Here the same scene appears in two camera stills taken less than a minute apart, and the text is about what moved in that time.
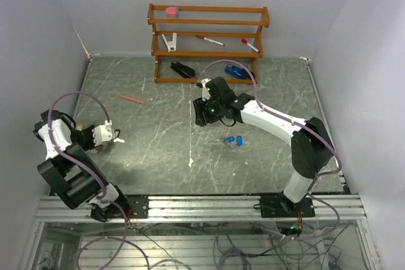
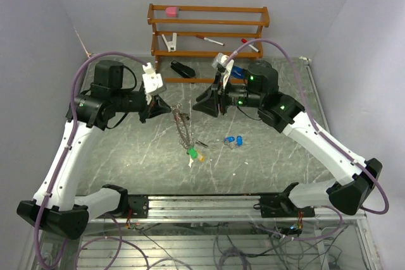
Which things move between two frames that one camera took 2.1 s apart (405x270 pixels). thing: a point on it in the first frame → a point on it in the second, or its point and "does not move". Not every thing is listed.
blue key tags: x=239 y=140 does not move
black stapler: x=183 y=69 does not move
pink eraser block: x=171 y=12 does not move
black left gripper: x=91 y=145 → x=152 y=109
